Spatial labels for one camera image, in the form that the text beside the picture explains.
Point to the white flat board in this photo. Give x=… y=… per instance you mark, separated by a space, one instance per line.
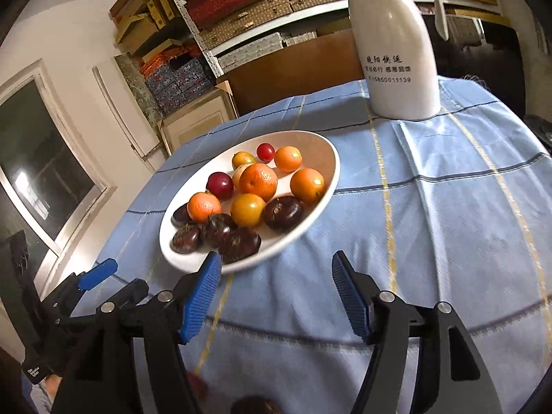
x=120 y=112

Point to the white framed glass door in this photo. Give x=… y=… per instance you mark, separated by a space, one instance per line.
x=43 y=168

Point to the green marbled frame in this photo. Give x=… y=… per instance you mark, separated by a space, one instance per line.
x=133 y=82

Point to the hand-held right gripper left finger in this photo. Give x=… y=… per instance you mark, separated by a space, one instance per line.
x=200 y=297

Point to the white plate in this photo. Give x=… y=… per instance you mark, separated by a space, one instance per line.
x=310 y=146

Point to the cardboard box with white board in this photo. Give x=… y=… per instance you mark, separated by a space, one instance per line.
x=198 y=123

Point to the dark red plum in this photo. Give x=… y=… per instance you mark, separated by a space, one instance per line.
x=220 y=183

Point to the stack of blue patterned boxes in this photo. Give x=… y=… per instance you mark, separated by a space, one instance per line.
x=181 y=80

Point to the large orange mandarin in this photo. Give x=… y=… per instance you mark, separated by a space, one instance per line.
x=258 y=180

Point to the white metal shelf rack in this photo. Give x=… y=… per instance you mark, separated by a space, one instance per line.
x=189 y=17

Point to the brown cardboard board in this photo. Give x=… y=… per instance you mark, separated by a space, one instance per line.
x=293 y=69

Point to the red cherry tomato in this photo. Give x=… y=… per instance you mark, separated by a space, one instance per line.
x=265 y=152

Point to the stack of orange boxes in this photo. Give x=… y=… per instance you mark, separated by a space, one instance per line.
x=164 y=60

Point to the dark water chestnut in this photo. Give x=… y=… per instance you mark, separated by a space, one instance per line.
x=186 y=238
x=218 y=226
x=181 y=214
x=239 y=245
x=282 y=212

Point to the white thermos jug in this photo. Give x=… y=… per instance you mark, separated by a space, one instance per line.
x=396 y=30

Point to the small yellow orange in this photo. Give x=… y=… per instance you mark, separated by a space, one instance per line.
x=243 y=159

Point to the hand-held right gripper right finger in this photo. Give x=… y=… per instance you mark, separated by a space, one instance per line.
x=351 y=297

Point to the blue checked tablecloth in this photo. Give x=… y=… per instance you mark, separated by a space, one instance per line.
x=431 y=224

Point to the pale yellow plum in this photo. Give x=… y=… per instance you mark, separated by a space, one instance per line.
x=237 y=176

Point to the stack of yellow-brown boxes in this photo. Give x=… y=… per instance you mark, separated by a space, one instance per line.
x=138 y=17

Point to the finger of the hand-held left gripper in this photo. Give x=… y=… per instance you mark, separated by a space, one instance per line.
x=99 y=274
x=131 y=291

